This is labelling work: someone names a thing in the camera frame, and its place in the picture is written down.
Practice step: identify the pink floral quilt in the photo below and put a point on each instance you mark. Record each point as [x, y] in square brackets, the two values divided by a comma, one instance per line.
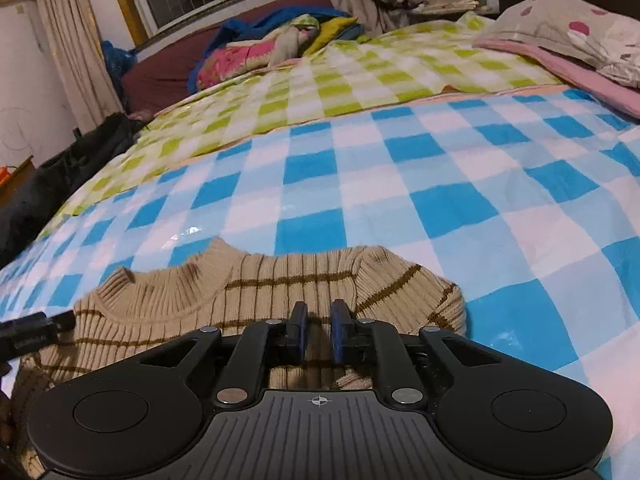
[240, 60]

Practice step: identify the black jacket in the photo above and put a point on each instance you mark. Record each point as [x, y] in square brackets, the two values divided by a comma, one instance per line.
[60, 180]

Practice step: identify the pink floral blanket pile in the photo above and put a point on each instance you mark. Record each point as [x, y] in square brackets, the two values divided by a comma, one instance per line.
[250, 25]

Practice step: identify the orange plastic item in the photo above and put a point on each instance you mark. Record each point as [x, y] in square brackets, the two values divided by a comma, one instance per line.
[4, 175]

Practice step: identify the maroon sofa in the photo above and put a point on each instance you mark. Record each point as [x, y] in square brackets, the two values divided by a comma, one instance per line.
[165, 70]

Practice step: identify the grey dotted pillow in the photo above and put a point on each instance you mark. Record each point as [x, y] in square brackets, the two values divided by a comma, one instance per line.
[570, 30]

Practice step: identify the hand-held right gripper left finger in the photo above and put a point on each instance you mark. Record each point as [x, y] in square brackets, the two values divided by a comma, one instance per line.
[300, 335]

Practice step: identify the beige curtain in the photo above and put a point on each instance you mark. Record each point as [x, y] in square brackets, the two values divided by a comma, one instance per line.
[75, 40]

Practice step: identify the yellow cloth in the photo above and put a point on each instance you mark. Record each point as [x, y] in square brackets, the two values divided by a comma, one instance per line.
[335, 30]

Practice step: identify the green checked plastic sheet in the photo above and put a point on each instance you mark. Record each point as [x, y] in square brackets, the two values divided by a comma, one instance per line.
[350, 80]

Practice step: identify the beige striped ribbed sweater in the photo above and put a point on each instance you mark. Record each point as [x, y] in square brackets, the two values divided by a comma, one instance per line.
[165, 287]

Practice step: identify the wooden nightstand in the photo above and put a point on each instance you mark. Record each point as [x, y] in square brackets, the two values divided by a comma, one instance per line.
[20, 180]

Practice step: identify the stack of papers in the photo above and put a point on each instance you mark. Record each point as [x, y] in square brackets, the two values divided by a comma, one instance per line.
[450, 6]

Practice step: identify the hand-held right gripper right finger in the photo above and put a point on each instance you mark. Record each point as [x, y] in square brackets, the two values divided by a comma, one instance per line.
[339, 335]

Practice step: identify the blue plastic bag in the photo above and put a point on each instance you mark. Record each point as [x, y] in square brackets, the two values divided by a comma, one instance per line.
[117, 60]

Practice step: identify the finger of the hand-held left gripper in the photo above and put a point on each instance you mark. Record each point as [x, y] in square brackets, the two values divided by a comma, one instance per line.
[30, 335]

